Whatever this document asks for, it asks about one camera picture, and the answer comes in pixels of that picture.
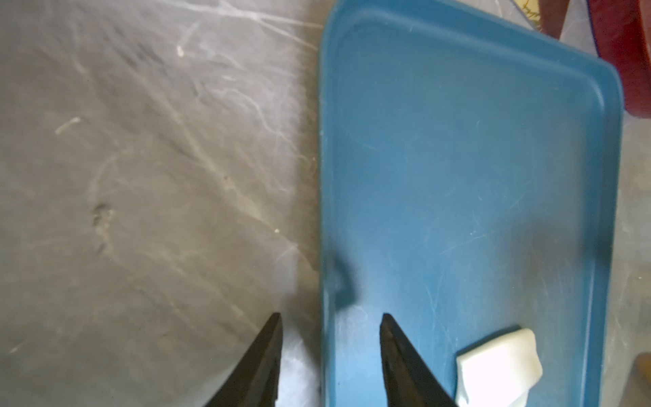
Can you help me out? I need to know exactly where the teal plastic tray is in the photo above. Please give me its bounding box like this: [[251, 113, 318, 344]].
[[319, 1, 623, 406]]

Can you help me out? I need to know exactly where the red round tray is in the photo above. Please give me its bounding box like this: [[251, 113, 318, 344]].
[[588, 0, 650, 119]]

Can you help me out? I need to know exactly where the white dough lump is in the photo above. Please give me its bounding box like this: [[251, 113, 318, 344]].
[[455, 328, 544, 407]]

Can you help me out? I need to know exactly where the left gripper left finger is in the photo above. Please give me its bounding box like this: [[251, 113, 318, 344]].
[[205, 312, 283, 407]]

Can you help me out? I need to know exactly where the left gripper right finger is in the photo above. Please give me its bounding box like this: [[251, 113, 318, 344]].
[[380, 313, 457, 407]]

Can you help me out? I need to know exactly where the wooden rolling pin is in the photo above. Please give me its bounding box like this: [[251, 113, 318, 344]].
[[619, 352, 651, 407]]

